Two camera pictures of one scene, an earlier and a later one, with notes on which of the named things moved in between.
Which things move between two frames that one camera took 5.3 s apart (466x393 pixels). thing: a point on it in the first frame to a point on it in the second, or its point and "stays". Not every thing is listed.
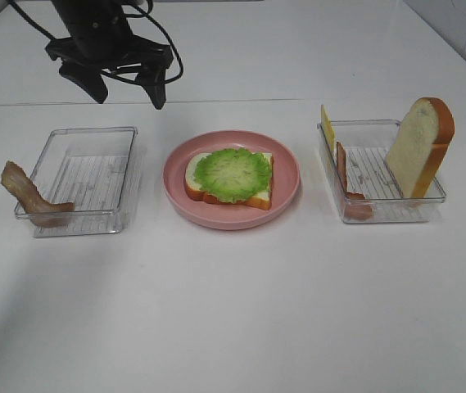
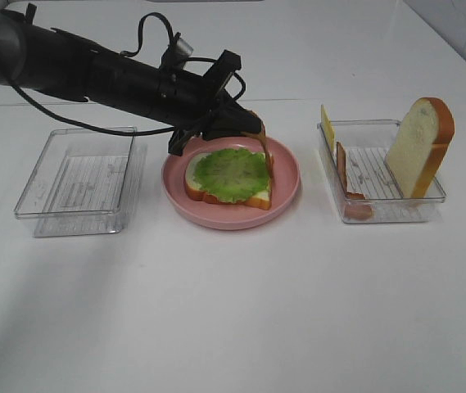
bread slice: x=262 y=200 stays
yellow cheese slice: x=328 y=129 stays
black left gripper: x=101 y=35 to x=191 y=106
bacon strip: x=355 y=205 stays
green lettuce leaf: x=233 y=174 stays
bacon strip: x=42 y=213 to x=262 y=135
